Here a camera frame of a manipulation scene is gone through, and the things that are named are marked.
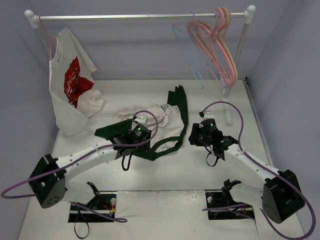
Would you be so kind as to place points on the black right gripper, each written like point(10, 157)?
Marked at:
point(196, 137)

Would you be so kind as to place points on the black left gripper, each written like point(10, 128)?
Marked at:
point(141, 144)

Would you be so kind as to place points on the white and green t-shirt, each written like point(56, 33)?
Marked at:
point(172, 118)

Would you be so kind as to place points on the light blue wire hanger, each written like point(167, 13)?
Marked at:
point(187, 46)

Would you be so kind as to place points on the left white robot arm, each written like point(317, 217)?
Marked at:
point(51, 179)

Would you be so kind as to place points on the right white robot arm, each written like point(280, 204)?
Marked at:
point(277, 193)

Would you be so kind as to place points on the pink plastic hanger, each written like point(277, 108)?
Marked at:
point(212, 52)
point(231, 73)

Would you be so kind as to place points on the white t-shirt red print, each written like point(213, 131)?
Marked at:
point(74, 95)

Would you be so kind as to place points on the white metal clothes rack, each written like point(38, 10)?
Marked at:
point(35, 20)

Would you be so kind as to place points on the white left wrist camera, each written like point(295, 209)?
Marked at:
point(142, 119)

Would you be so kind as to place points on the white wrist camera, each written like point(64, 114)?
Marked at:
point(142, 119)
point(205, 115)

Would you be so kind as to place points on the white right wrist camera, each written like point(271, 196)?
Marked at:
point(205, 115)

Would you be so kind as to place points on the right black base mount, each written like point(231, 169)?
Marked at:
point(223, 205)

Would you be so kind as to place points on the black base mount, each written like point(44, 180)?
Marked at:
point(223, 205)
point(102, 202)

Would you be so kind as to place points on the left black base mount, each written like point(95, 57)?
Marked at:
point(102, 202)

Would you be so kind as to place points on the pink wire hanger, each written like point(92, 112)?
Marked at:
point(47, 36)

